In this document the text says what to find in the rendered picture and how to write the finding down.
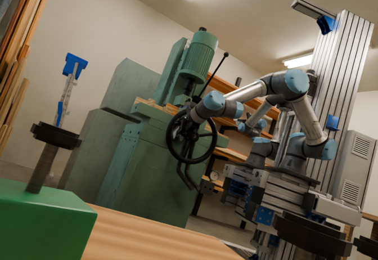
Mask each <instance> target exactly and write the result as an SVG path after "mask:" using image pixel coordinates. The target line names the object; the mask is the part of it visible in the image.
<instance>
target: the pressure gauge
mask: <svg viewBox="0 0 378 260"><path fill-rule="evenodd" d="M214 175H215V176H214ZM208 177H209V179H210V180H209V183H211V182H212V181H217V180H218V179H219V172H218V171H216V170H210V171H209V173H208Z"/></svg>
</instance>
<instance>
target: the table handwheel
mask: <svg viewBox="0 0 378 260"><path fill-rule="evenodd" d="M184 115H187V113H186V109H184V110H182V111H180V112H178V113H177V114H176V115H175V116H174V117H172V119H171V121H170V122H169V124H168V127H167V129H166V144H167V147H168V149H169V151H170V153H171V154H172V155H173V156H174V157H175V158H176V159H177V160H178V161H180V162H182V163H185V164H198V163H201V162H203V161H204V160H206V159H207V158H208V157H210V156H211V154H212V153H213V151H214V149H215V147H216V144H217V139H218V133H217V128H216V125H215V123H214V121H213V119H212V118H211V117H210V118H209V119H207V121H208V123H209V124H210V127H211V130H212V133H202V134H199V133H198V132H197V131H196V136H195V137H194V138H192V139H191V140H190V141H189V139H188V144H187V147H186V149H185V151H184V153H183V156H181V155H179V154H178V153H177V152H176V150H175V148H174V147H173V144H172V140H171V137H172V129H173V127H174V122H175V121H176V120H178V119H180V118H181V117H183V116H184ZM204 136H212V142H211V145H210V148H209V149H208V151H207V152H206V153H205V154H204V155H203V156H201V157H199V158H196V159H187V158H186V155H187V152H188V150H189V148H190V146H191V143H192V142H196V141H198V139H199V137H204Z"/></svg>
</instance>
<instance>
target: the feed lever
mask: <svg viewBox="0 0 378 260"><path fill-rule="evenodd" d="M228 56H229V53H228V52H225V53H224V57H223V58H222V60H221V62H220V63H219V65H218V66H217V68H216V69H215V71H214V73H213V74H212V76H211V77H210V79H209V80H208V82H207V84H206V85H205V87H204V88H203V89H202V91H201V93H200V94H199V96H197V95H195V96H194V97H193V99H192V102H194V103H196V104H198V103H199V102H200V101H201V100H202V98H201V97H200V96H201V95H202V93H203V92H204V90H205V89H206V87H207V86H208V84H209V82H210V81H211V79H212V78H213V76H214V75H215V73H216V72H217V70H218V69H219V67H220V66H221V64H222V62H223V61H224V59H225V58H226V57H228Z"/></svg>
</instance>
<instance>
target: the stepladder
mask: <svg viewBox="0 0 378 260"><path fill-rule="evenodd" d="M65 61H66V64H65V66H64V69H63V72H62V74H63V75H65V76H67V80H66V84H65V87H64V91H63V93H62V96H61V100H60V101H59V102H58V109H57V112H56V115H55V118H54V121H53V125H54V126H57V127H60V128H62V125H63V122H64V119H65V115H69V114H70V111H67V108H68V103H69V100H70V95H71V91H72V89H73V85H74V86H76V85H77V84H78V78H79V76H80V74H81V71H82V69H85V68H86V67H87V65H88V61H86V60H84V59H82V58H80V57H78V56H75V55H73V54H71V53H69V52H68V53H67V55H66V59H65ZM66 93H67V94H66ZM65 96H66V98H65ZM64 99H65V102H64ZM63 103H64V106H63V108H62V105H63ZM51 168H52V165H51V167H50V169H49V172H48V174H47V177H46V179H45V181H44V183H43V186H45V187H47V182H48V179H50V180H52V179H53V172H51Z"/></svg>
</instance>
